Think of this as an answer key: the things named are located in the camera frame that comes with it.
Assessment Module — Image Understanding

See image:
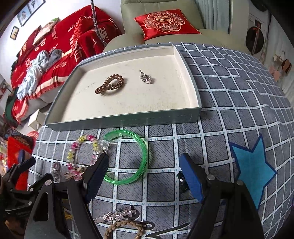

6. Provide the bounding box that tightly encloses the green armchair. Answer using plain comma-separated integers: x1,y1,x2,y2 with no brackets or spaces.
104,1,249,53

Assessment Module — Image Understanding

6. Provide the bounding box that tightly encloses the red embroidered cushion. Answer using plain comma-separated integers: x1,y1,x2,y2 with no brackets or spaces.
134,9,201,41

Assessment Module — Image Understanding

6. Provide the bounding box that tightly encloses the grey checked tablecloth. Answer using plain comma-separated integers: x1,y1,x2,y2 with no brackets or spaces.
27,42,294,239

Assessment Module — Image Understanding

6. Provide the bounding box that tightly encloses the grey clothes pile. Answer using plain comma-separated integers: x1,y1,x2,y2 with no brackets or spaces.
16,49,63,101

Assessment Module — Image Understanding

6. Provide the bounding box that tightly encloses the green translucent bangle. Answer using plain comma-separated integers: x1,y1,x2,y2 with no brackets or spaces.
103,129,148,185

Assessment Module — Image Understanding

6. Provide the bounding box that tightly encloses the black bobby pin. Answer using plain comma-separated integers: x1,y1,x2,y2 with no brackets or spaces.
146,223,189,239

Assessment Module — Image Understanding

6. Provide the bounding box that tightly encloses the grey-green jewelry tray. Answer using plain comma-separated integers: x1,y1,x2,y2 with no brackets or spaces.
45,44,202,131

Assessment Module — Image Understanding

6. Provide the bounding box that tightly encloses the silver crystal pendant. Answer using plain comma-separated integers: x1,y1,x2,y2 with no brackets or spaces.
139,70,152,84

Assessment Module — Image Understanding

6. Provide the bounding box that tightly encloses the light blue curtain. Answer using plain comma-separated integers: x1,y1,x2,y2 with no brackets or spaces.
195,0,231,33

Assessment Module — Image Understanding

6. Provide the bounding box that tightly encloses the pink silver ring charm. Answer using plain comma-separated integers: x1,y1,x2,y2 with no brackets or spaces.
51,162,61,182

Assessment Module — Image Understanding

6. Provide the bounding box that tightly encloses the brown spiral hair tie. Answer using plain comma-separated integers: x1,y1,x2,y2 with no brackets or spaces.
95,74,125,95

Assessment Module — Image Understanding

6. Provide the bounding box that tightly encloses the pink yellow bead bracelet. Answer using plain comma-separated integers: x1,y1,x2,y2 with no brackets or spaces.
66,134,109,176

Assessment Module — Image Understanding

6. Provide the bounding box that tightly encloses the pink rhinestone hair clip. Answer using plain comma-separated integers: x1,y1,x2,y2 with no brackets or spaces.
94,205,139,224

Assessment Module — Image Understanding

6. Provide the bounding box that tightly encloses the red round box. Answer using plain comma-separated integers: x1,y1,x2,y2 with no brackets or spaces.
8,133,35,190

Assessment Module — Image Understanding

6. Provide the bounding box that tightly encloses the red blanket on sofa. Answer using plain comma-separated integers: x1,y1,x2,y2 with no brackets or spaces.
6,6,122,124

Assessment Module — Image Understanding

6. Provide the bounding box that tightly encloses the black claw hair clip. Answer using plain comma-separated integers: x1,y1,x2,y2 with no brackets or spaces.
177,172,189,194

